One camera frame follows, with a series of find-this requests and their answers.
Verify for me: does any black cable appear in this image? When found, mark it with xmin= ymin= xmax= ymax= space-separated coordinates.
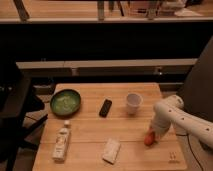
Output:
xmin=175 ymin=132 xmax=204 ymax=171

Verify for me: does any white paper cup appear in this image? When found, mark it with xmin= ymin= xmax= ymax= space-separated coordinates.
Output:
xmin=126 ymin=93 xmax=143 ymax=115

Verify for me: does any green bowl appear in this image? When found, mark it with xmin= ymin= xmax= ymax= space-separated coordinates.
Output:
xmin=50 ymin=89 xmax=81 ymax=117

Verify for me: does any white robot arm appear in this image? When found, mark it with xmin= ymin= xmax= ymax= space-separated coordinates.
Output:
xmin=148 ymin=95 xmax=213 ymax=149

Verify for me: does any white sponge block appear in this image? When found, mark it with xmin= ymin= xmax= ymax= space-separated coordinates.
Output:
xmin=102 ymin=139 xmax=121 ymax=164

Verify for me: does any dark chair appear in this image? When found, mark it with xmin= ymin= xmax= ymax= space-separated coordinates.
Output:
xmin=0 ymin=64 xmax=47 ymax=171

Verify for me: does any black rectangular block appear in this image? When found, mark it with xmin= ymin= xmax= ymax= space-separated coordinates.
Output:
xmin=99 ymin=99 xmax=112 ymax=117

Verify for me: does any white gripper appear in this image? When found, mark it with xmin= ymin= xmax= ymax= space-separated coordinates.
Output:
xmin=148 ymin=127 xmax=167 ymax=141

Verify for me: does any white squeeze bottle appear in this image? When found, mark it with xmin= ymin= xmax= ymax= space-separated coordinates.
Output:
xmin=52 ymin=120 xmax=70 ymax=162

